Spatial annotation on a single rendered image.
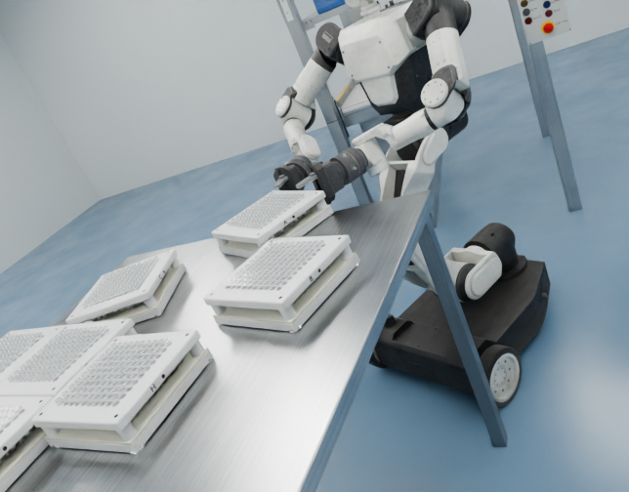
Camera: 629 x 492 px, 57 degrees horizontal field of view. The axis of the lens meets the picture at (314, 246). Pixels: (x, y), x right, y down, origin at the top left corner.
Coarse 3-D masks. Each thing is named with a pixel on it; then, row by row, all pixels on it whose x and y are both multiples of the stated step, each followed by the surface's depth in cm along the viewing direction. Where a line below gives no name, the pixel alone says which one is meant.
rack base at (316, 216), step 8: (312, 208) 162; (328, 208) 158; (312, 216) 157; (320, 216) 157; (296, 224) 156; (304, 224) 154; (312, 224) 155; (288, 232) 153; (296, 232) 152; (304, 232) 154; (232, 240) 165; (224, 248) 164; (232, 248) 159; (240, 248) 157; (248, 248) 154; (256, 248) 152; (240, 256) 158; (248, 256) 155
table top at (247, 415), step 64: (192, 256) 175; (384, 256) 126; (64, 320) 170; (192, 320) 135; (320, 320) 112; (384, 320) 109; (192, 384) 111; (256, 384) 102; (320, 384) 95; (64, 448) 109; (192, 448) 93; (256, 448) 87; (320, 448) 83
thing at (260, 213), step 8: (264, 200) 168; (272, 200) 164; (280, 200) 161; (288, 200) 158; (256, 208) 165; (264, 208) 161; (272, 208) 158; (280, 208) 155; (240, 216) 163; (248, 216) 161; (256, 216) 157; (264, 216) 156
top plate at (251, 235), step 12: (276, 192) 172; (288, 192) 168; (300, 192) 163; (312, 192) 159; (252, 204) 171; (300, 204) 154; (312, 204) 155; (288, 216) 150; (216, 228) 165; (228, 228) 161; (240, 228) 156; (252, 228) 152; (264, 228) 149; (276, 228) 148; (240, 240) 153; (252, 240) 148; (264, 240) 146
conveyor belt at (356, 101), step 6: (354, 90) 315; (360, 90) 308; (354, 96) 302; (360, 96) 295; (348, 102) 292; (354, 102) 288; (360, 102) 286; (366, 102) 285; (342, 108) 290; (348, 108) 288; (354, 108) 288; (360, 108) 287; (348, 114) 291
